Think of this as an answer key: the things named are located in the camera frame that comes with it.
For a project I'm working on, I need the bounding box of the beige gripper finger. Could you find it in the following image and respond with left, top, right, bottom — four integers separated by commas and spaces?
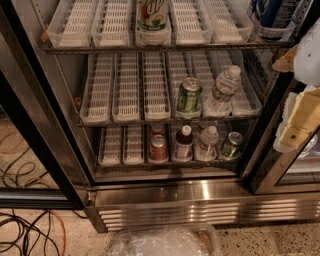
279, 88, 320, 149
272, 45, 297, 73

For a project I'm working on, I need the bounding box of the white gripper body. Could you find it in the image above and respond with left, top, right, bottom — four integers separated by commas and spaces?
293, 18, 320, 87

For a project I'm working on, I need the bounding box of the clear water bottle shelf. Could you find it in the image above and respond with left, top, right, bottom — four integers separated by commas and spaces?
204, 65, 241, 116
195, 126, 219, 162

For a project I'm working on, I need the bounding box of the blue can top shelf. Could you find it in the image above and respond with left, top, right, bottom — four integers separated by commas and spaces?
251, 0, 283, 28

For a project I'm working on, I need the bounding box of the right glass fridge door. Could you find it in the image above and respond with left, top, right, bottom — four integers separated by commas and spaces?
241, 74, 320, 195

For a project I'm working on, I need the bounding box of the glass fridge door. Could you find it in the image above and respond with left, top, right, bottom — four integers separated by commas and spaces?
241, 74, 320, 195
0, 0, 94, 209

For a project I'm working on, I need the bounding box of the green soda can bottom shelf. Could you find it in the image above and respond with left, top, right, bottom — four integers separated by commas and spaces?
220, 131, 244, 161

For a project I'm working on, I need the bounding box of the green soda can shelf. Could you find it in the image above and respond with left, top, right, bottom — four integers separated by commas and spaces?
220, 131, 244, 161
176, 77, 202, 119

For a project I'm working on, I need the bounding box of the clear water bottle bottom shelf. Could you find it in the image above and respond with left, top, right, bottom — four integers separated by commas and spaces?
195, 126, 219, 162

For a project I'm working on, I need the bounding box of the green soda can middle shelf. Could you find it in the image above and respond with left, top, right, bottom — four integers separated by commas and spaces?
176, 77, 202, 119

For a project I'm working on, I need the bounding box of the dark juice bottle white cap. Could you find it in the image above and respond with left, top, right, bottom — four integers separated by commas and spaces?
173, 125, 193, 162

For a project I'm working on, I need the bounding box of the stainless steel fridge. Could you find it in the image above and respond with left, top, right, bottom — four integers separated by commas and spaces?
9, 0, 320, 234

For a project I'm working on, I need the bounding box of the large soda bottle top shelf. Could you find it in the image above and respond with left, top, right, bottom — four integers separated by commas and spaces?
135, 0, 171, 46

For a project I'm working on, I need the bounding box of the left glass fridge door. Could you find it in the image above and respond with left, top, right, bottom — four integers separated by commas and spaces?
0, 0, 94, 209

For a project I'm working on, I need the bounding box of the red soda can rear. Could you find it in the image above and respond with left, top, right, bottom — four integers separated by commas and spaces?
149, 123, 166, 137

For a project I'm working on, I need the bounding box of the red soda can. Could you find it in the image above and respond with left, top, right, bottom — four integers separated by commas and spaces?
149, 135, 168, 163
149, 123, 166, 137

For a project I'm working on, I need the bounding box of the red soda can front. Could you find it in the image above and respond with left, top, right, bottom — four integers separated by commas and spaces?
149, 135, 168, 163

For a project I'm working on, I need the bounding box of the clear plastic bin with bags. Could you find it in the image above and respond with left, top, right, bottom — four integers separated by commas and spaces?
107, 224, 223, 256

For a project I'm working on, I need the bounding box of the top wire shelf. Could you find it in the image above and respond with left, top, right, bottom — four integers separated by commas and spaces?
43, 41, 295, 55

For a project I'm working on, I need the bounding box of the wire shelf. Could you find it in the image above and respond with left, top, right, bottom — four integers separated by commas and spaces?
43, 41, 295, 55
95, 159, 239, 169
77, 115, 259, 128

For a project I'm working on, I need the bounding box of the bottom wire shelf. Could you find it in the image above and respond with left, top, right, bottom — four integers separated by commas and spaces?
95, 159, 239, 169

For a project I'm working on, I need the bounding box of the middle wire shelf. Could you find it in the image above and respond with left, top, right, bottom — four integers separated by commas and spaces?
77, 115, 259, 128

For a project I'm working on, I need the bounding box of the black cable bundle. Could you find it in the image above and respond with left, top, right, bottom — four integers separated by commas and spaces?
0, 146, 88, 256

